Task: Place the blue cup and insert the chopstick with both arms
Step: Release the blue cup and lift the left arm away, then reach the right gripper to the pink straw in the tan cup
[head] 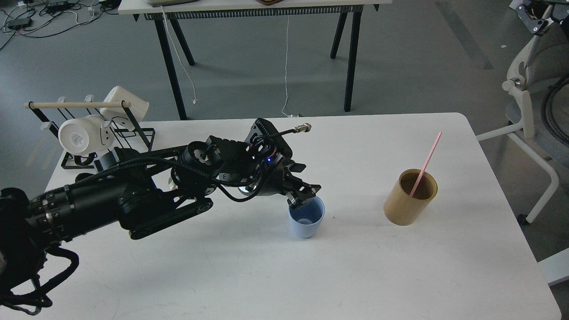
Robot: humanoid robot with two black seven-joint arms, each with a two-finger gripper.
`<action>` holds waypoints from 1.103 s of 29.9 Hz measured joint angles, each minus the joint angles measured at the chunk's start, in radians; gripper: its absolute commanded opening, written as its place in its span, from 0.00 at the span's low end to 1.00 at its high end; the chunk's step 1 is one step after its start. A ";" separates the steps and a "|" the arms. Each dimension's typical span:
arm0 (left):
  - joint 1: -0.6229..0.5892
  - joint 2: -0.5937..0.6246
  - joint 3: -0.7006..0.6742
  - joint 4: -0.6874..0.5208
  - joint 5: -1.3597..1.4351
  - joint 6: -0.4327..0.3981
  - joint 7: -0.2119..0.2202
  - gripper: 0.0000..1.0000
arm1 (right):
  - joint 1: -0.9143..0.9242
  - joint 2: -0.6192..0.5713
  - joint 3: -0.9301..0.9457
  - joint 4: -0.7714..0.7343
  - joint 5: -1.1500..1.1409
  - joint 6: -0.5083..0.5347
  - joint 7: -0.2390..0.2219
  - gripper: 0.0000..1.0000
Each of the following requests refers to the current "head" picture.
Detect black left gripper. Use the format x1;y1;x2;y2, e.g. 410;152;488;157
239;158;321;209

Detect blue plastic cup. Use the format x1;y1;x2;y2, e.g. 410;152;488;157
289;196;325;239

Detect pink chopstick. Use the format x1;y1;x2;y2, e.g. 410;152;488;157
410;132;442;198

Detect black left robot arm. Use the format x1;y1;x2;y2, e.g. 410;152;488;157
1;133;321;315

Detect bamboo cylinder holder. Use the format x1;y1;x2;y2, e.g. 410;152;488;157
383;169;438;226

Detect white mug on rack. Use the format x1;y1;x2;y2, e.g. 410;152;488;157
100;86;150;124

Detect background white table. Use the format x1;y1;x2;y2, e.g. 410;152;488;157
118;0;388;121

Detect white office chair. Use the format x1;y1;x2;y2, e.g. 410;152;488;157
477;0;568;225

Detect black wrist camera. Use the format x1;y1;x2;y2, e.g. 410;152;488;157
245;118;312;160

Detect white hanging cable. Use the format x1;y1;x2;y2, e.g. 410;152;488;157
281;15;303;118

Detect white cable left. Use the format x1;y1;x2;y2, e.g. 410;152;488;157
160;5;198;104

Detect black wire cup rack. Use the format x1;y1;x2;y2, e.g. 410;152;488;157
24;95;155;169

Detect white mug facing camera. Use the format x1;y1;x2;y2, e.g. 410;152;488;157
58;115;115;156

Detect floor cables and adapters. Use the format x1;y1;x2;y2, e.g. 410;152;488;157
0;0;120;49

